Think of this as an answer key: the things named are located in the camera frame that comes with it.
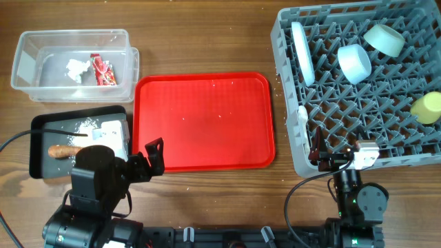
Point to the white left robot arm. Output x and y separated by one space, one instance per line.
100 178

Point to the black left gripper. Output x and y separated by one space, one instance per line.
144 173

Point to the black waste tray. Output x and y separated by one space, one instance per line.
43 166

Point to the green bowl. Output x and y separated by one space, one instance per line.
385 39

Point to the red snack wrapper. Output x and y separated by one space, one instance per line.
103 71

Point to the clear plastic bin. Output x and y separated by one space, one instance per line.
39 67

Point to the yellow cup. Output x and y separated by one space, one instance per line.
427 108

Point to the orange carrot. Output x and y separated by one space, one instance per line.
62 151

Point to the red serving tray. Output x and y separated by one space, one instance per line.
207 121

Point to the white plastic spoon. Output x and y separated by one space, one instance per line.
303 119

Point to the light blue plate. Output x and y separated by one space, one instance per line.
303 53

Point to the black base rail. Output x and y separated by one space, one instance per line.
241 237

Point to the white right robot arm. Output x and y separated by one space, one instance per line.
361 206

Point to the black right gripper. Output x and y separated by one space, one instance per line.
331 159

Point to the grey dishwasher rack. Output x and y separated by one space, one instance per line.
379 105

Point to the pile of rice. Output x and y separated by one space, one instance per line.
83 127

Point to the crumpled white tissue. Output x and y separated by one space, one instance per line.
76 69

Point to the light blue bowl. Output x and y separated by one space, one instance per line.
354 63

